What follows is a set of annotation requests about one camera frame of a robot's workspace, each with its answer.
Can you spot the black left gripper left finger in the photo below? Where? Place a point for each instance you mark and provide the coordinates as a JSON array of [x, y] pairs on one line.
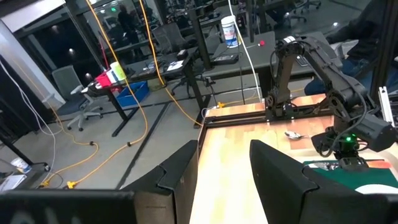
[[168, 193]]

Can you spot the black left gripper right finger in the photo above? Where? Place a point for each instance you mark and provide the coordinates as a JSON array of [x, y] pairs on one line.
[[286, 193]]

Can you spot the teal napkin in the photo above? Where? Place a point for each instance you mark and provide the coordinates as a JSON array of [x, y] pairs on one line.
[[357, 179]]

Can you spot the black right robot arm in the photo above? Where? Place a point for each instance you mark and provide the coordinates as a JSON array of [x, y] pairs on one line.
[[323, 68]]

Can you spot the silver spoon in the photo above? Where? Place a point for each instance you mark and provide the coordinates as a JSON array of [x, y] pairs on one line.
[[293, 135]]

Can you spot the white plate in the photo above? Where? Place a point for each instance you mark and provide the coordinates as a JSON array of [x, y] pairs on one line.
[[377, 189]]

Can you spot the blue storage bin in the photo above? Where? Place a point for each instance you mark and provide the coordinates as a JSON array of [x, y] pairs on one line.
[[132, 95]]

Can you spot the grey desk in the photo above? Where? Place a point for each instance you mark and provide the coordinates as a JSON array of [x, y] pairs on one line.
[[255, 56]]

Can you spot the person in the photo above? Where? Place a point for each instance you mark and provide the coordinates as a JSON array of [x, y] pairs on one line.
[[126, 21], [363, 34]]

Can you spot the red emergency button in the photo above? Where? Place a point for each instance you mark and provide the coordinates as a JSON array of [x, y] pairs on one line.
[[262, 43]]

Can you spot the black desk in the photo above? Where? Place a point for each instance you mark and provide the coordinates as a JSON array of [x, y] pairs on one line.
[[155, 67]]

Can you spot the white papers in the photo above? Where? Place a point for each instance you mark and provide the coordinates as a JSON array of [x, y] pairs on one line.
[[174, 66]]

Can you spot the flat black device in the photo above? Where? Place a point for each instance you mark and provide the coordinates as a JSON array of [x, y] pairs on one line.
[[225, 59]]

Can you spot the red box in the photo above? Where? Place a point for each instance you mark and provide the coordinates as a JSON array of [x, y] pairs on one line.
[[103, 80]]

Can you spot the green white container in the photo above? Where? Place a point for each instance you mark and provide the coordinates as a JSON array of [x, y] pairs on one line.
[[118, 71]]

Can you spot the white plastic tub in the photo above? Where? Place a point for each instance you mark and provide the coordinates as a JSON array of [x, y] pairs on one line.
[[230, 31]]

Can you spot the grey white office chair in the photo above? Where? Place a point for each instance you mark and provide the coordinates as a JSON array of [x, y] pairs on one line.
[[66, 81]]

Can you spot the black mesh chair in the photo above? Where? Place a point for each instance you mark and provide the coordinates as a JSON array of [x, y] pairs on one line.
[[169, 37]]

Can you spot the aluminium bracket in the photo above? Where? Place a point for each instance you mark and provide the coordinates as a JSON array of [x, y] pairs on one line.
[[385, 105]]

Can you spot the black table frame rail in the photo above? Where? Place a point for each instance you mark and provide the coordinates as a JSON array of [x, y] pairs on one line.
[[236, 119]]

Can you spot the black frame post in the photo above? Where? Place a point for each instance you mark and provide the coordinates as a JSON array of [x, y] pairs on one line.
[[385, 46]]

